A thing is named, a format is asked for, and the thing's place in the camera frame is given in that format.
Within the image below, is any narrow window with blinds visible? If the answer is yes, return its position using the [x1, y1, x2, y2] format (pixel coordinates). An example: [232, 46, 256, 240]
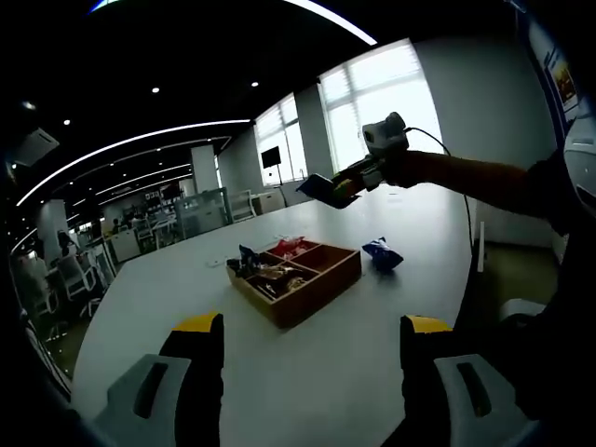
[254, 92, 308, 186]

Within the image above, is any long curved ceiling light strip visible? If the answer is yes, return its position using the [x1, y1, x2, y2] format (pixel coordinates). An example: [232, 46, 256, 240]
[13, 119, 252, 209]

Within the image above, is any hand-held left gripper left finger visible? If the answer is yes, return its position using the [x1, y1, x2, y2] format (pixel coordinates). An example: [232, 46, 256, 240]
[92, 312, 224, 447]

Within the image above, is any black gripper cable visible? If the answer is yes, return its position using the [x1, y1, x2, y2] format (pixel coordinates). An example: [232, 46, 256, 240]
[402, 126, 483, 274]

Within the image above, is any white chest device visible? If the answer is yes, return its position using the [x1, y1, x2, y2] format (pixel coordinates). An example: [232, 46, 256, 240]
[562, 118, 596, 210]

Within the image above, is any white table socket strip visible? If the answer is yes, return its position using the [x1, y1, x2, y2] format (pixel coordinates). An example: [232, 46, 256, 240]
[206, 235, 306, 270]

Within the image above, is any white table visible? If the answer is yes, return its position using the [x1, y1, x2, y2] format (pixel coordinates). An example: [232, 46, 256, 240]
[69, 183, 481, 447]

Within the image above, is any pale grey rounded object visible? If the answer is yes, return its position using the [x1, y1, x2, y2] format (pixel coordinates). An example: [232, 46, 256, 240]
[500, 299, 546, 322]

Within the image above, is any straight ceiling light strip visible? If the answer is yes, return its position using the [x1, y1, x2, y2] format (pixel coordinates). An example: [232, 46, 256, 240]
[283, 0, 378, 47]

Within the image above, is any blue cookies packet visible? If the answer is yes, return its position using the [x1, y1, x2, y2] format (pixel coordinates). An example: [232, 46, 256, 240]
[296, 173, 362, 210]
[361, 236, 404, 276]

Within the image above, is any ceiling air conditioner vent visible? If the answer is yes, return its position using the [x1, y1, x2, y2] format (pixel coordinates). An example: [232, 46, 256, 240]
[11, 128, 61, 167]

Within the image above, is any black screen on tripod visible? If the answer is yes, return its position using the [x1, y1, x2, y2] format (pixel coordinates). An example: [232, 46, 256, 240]
[260, 146, 283, 187]

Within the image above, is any white office chair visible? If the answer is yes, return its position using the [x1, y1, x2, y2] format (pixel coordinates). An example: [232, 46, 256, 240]
[22, 278, 66, 341]
[230, 189, 255, 223]
[58, 254, 102, 318]

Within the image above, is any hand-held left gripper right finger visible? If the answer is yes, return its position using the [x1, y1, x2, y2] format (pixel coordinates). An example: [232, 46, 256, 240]
[399, 314, 536, 447]

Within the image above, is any wooden four-compartment container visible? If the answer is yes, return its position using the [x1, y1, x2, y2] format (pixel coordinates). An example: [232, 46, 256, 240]
[225, 241, 362, 330]

